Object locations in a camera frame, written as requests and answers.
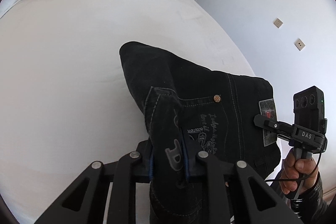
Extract black denim pants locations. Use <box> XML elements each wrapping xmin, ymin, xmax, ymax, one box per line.
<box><xmin>120</xmin><ymin>42</ymin><xmax>281</xmax><ymax>223</ymax></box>

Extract person's right hand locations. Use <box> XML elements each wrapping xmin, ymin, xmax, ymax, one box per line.
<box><xmin>280</xmin><ymin>149</ymin><xmax>319</xmax><ymax>194</ymax></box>

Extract person's right black sleeve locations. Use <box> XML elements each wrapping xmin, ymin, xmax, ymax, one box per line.
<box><xmin>290</xmin><ymin>173</ymin><xmax>328</xmax><ymax>223</ymax></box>

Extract black cable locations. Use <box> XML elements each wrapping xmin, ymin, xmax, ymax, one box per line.
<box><xmin>264</xmin><ymin>151</ymin><xmax>322</xmax><ymax>183</ymax></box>

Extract black tracking camera box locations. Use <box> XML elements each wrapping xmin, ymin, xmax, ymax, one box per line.
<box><xmin>293</xmin><ymin>86</ymin><xmax>327</xmax><ymax>135</ymax></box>

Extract lower beige wall socket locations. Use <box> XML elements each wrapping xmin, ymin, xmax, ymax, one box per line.
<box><xmin>294</xmin><ymin>38</ymin><xmax>306</xmax><ymax>51</ymax></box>

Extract beige wall socket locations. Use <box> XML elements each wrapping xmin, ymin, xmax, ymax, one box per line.
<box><xmin>273</xmin><ymin>18</ymin><xmax>283</xmax><ymax>28</ymax></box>
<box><xmin>294</xmin><ymin>38</ymin><xmax>306</xmax><ymax>51</ymax></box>

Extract upper beige wall socket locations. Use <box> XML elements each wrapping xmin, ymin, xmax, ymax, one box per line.
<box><xmin>273</xmin><ymin>18</ymin><xmax>283</xmax><ymax>28</ymax></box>

